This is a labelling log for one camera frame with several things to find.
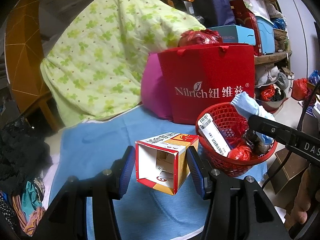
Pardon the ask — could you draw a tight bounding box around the large red plastic bag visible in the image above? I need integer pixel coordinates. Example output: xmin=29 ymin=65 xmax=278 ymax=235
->
xmin=179 ymin=29 xmax=223 ymax=47

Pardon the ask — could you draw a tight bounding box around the navy bag with orange straps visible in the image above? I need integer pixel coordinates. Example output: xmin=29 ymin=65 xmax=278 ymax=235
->
xmin=186 ymin=0 xmax=237 ymax=28

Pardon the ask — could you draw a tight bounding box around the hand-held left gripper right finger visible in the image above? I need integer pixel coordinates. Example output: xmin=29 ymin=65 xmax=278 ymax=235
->
xmin=187 ymin=146 xmax=292 ymax=240

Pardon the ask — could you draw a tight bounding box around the brown wooden stool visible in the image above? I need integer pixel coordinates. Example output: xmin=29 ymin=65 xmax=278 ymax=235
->
xmin=266 ymin=147 xmax=310 ymax=194

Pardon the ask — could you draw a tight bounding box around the blue towel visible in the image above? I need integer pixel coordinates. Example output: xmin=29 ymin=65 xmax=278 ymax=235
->
xmin=49 ymin=105 xmax=265 ymax=240

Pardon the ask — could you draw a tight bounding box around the small red plastic bag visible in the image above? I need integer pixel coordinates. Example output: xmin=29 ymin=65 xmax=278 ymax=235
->
xmin=260 ymin=85 xmax=275 ymax=102

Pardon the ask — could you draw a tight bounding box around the light blue cloth wad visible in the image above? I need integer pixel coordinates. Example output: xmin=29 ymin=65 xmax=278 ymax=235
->
xmin=230 ymin=92 xmax=275 ymax=145

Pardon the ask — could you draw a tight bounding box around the blue plastic bag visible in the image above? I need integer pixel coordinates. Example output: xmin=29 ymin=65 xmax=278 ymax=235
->
xmin=309 ymin=70 xmax=320 ymax=84

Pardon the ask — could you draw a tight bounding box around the metal basin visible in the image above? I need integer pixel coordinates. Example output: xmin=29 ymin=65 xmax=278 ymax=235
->
xmin=255 ymin=90 xmax=287 ymax=113

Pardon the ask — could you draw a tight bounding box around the striped scarf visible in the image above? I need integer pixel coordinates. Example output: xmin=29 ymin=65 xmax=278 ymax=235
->
xmin=12 ymin=195 xmax=47 ymax=237

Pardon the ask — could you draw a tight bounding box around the red gift box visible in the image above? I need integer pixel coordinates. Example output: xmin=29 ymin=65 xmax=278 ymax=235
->
xmin=230 ymin=0 xmax=263 ymax=55

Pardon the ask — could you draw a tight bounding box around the red mesh basket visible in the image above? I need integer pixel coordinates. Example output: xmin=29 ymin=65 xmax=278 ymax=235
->
xmin=195 ymin=102 xmax=278 ymax=178

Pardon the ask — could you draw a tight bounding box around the blue cardboard box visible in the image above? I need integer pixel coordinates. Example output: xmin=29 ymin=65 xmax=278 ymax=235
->
xmin=207 ymin=25 xmax=257 ymax=46

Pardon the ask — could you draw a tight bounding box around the blue plastic storage bin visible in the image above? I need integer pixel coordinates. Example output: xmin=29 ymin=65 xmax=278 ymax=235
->
xmin=255 ymin=15 xmax=275 ymax=54

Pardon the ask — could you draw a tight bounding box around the black clothing pile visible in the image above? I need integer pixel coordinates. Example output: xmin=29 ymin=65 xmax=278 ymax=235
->
xmin=0 ymin=120 xmax=53 ymax=190

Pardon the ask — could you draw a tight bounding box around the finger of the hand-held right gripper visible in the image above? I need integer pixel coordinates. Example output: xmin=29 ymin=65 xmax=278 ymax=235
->
xmin=247 ymin=115 xmax=298 ymax=147

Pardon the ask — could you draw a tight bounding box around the green clover quilt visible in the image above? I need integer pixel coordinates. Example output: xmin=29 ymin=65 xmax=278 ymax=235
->
xmin=40 ymin=0 xmax=207 ymax=127

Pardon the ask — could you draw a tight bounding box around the pink pillow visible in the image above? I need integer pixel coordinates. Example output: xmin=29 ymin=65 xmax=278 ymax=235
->
xmin=140 ymin=52 xmax=175 ymax=120

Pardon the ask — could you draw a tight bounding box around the white blue medicine box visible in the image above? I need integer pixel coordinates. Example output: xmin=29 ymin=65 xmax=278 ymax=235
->
xmin=197 ymin=114 xmax=232 ymax=157

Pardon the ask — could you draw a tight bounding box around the red paper gift bag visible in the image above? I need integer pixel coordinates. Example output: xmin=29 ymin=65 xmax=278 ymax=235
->
xmin=157 ymin=43 xmax=255 ymax=125

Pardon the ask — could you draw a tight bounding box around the yellow medicine box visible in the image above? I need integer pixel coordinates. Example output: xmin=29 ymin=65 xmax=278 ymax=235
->
xmin=135 ymin=132 xmax=200 ymax=195

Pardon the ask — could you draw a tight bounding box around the black plastic bag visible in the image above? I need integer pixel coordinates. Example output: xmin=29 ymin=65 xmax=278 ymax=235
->
xmin=242 ymin=130 xmax=273 ymax=155

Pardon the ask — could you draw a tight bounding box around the wooden shelf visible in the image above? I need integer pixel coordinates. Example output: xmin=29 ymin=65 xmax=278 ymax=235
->
xmin=254 ymin=51 xmax=293 ymax=65

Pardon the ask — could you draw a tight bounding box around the teal cloth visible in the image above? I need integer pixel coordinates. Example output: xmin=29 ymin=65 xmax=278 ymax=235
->
xmin=21 ymin=180 xmax=42 ymax=213

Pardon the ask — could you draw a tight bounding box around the orange wooden cabinet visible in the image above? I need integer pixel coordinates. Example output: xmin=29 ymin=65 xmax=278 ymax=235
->
xmin=5 ymin=0 xmax=60 ymax=133

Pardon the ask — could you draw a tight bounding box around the person's right hand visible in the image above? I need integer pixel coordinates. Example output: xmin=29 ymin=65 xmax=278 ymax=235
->
xmin=285 ymin=166 xmax=317 ymax=230

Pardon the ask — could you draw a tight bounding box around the black cable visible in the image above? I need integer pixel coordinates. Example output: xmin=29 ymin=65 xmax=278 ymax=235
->
xmin=297 ymin=81 xmax=320 ymax=135

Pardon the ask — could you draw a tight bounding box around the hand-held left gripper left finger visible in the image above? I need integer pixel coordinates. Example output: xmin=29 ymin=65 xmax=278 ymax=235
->
xmin=32 ymin=145 xmax=137 ymax=240

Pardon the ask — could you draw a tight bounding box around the black white dotted cloth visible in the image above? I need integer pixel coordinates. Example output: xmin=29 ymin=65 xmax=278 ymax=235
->
xmin=0 ymin=190 xmax=18 ymax=233

